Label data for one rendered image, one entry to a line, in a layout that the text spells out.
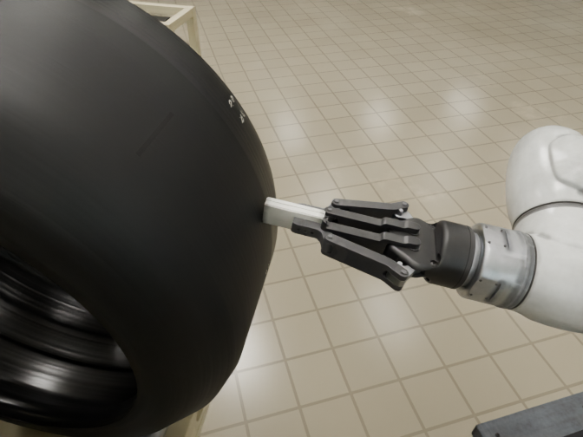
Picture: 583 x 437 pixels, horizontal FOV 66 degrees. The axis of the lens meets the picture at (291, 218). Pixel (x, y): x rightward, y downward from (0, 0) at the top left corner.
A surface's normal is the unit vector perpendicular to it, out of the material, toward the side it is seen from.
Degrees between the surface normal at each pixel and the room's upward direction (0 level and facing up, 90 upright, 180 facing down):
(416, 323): 0
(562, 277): 43
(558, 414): 0
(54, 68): 32
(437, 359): 0
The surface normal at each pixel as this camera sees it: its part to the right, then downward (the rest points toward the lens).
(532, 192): -0.79, -0.35
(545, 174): -0.56, -0.57
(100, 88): 0.60, -0.52
